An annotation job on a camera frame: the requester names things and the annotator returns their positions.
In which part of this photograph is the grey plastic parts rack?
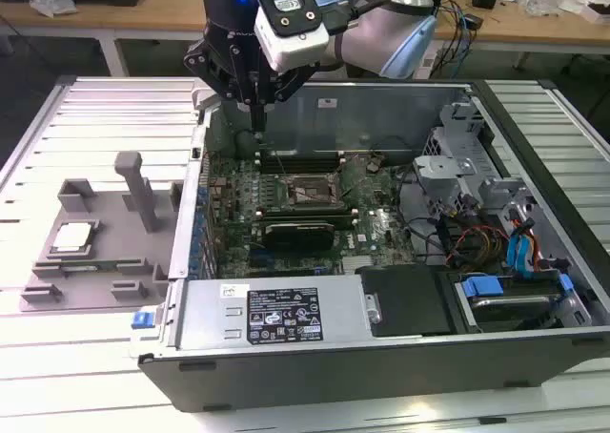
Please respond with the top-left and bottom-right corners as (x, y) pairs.
(17, 151), (187, 313)

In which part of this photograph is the black open PC case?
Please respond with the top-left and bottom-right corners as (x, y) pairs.
(128, 77), (610, 413)

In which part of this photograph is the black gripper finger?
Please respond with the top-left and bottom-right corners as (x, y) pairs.
(184, 41), (260, 134)
(258, 63), (321, 134)

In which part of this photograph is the silver chipset heatsink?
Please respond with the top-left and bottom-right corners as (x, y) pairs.
(341, 255), (378, 275)

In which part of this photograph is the black graphics card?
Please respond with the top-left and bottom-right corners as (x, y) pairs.
(261, 220), (335, 252)

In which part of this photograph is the black RAM slot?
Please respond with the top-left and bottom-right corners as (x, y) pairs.
(260, 162), (345, 173)
(255, 205), (356, 214)
(255, 212), (357, 221)

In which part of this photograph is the yellow wire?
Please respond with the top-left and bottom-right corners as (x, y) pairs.
(480, 235), (502, 263)

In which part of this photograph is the wooden desk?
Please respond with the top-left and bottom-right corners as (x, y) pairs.
(0, 0), (610, 79)

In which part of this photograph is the CPU socket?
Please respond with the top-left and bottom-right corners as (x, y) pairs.
(284, 171), (342, 208)

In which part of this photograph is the green RAM stick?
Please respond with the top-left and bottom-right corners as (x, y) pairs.
(61, 260), (120, 274)

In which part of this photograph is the green motherboard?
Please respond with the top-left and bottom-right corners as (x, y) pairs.
(204, 151), (416, 279)

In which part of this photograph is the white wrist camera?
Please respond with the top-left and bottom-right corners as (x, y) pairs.
(254, 0), (331, 72)

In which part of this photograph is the silver power supply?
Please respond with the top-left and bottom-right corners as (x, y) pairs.
(175, 278), (371, 353)

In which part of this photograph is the crumpled white paper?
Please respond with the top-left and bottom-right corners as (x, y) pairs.
(28, 0), (78, 17)

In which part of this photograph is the black plastic shroud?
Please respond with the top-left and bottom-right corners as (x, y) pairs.
(356, 265), (454, 339)

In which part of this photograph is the hard disk in blue carrier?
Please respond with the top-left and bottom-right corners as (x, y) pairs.
(455, 273), (573, 332)

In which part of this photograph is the silver topped CPU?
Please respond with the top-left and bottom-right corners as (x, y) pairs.
(51, 221), (95, 254)

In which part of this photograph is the silver metal drive cage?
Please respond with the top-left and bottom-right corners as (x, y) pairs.
(412, 101), (539, 224)

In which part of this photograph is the blue flat wire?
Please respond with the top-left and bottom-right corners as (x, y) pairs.
(507, 235), (523, 276)
(517, 217), (539, 276)

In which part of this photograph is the white power strip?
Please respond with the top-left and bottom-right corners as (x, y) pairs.
(413, 51), (437, 80)

